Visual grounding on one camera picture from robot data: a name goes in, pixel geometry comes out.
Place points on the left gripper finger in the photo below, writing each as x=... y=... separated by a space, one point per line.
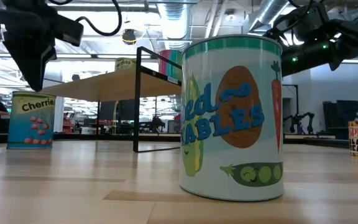
x=50 y=54
x=30 y=59

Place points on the cherries label can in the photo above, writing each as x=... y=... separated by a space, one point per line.
x=31 y=124

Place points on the berries label can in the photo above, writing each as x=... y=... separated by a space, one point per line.
x=124 y=63

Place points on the pink and teal label can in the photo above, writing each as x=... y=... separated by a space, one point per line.
x=170 y=70

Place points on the black background robot arm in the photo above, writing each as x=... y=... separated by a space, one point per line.
x=300 y=119

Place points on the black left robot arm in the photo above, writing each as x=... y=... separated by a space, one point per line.
x=26 y=3

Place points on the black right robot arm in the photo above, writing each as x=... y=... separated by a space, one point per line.
x=315 y=53

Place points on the white building pillar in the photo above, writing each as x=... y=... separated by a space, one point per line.
x=59 y=115

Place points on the mixed vegetables label can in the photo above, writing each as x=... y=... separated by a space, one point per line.
x=232 y=124

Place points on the black equipment rack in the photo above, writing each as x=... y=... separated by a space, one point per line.
x=343 y=115

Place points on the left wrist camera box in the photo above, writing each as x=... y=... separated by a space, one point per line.
x=70 y=31

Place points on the wooden shelf black metal frame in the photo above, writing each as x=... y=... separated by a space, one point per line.
x=110 y=85

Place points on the black metal table frame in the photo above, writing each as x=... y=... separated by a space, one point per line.
x=73 y=137

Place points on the corrugated silver ceiling duct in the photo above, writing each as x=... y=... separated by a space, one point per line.
x=174 y=25

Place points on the smooth silver ceiling duct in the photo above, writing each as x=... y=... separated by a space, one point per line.
x=266 y=14

